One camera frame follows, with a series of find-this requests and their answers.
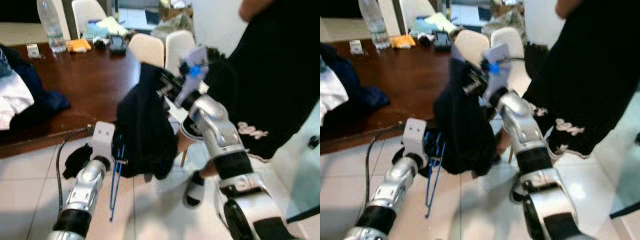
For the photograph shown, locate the orange packet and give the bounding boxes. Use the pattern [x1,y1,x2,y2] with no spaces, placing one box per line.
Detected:
[66,39,92,53]
[390,34,417,49]

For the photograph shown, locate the clear plastic water bottle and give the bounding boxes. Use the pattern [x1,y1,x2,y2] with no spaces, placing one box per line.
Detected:
[357,0,390,50]
[36,0,67,54]

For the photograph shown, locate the open cardboard box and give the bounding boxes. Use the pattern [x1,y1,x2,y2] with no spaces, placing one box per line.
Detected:
[159,0,193,16]
[490,0,521,13]

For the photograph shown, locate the black handheld device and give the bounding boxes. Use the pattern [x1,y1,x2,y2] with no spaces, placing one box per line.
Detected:
[434,30,453,52]
[108,34,127,55]

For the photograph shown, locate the teal cloth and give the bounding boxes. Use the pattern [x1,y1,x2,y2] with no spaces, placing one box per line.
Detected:
[82,20,108,41]
[412,16,437,36]

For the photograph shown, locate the person in black clothes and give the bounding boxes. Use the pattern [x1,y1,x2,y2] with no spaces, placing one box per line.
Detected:
[177,0,320,210]
[507,0,640,203]

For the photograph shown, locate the olive bag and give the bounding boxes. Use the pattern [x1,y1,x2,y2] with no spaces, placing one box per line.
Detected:
[150,12,195,42]
[482,10,523,37]

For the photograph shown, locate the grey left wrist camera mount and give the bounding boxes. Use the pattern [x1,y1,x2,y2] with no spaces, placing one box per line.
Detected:
[91,121,116,163]
[403,118,428,161]

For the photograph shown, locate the blue plastic hanger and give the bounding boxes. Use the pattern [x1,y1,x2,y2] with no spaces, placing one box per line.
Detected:
[424,131,447,219]
[109,132,127,222]

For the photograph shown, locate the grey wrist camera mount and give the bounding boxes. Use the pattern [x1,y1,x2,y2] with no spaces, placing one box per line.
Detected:
[403,118,428,161]
[480,42,513,107]
[173,46,210,108]
[91,121,116,163]

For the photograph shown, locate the dark navy garment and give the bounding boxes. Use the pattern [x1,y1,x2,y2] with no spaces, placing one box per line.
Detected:
[116,62,179,181]
[432,59,501,177]

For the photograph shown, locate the white cloth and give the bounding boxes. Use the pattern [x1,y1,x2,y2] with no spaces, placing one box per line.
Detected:
[430,12,458,33]
[97,16,128,37]

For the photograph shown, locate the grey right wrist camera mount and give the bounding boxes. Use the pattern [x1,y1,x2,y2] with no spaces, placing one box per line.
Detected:
[173,46,210,108]
[480,42,513,107]

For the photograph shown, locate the white garment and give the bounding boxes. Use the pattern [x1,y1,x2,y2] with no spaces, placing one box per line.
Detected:
[0,47,35,131]
[320,67,348,126]

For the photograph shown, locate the navy blue garment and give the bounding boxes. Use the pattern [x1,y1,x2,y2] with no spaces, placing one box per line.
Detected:
[320,42,391,123]
[0,44,71,132]

